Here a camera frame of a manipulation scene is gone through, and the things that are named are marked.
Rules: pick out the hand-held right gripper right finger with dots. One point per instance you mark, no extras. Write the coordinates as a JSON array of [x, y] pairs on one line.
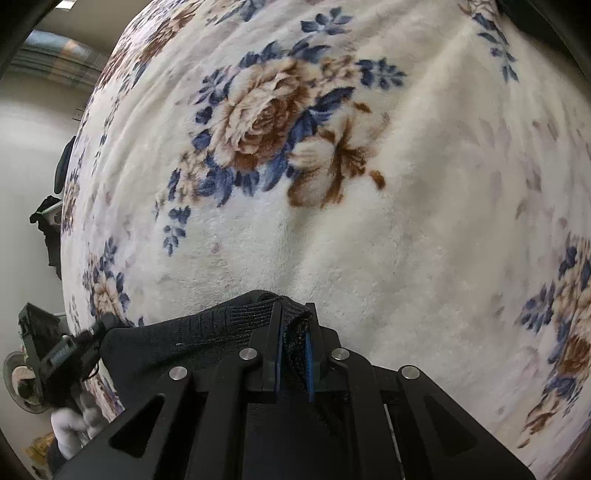
[[310, 364]]

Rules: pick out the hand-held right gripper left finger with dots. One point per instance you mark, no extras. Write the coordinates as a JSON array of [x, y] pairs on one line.
[[278, 350]]

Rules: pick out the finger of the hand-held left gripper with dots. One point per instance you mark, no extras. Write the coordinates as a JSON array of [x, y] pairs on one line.
[[94, 334]]

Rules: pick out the dark striped knit sweater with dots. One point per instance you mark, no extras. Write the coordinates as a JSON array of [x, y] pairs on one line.
[[184, 327]]

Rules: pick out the person's left hand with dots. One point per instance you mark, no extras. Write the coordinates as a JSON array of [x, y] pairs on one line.
[[76, 424]]

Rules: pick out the dark cloth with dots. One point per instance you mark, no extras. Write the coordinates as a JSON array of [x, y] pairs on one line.
[[48, 230]]

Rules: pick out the floral plush blanket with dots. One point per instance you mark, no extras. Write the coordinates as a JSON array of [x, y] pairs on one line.
[[415, 230]]

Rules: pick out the dark chair backrest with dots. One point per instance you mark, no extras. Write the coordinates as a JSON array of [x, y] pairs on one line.
[[64, 166]]

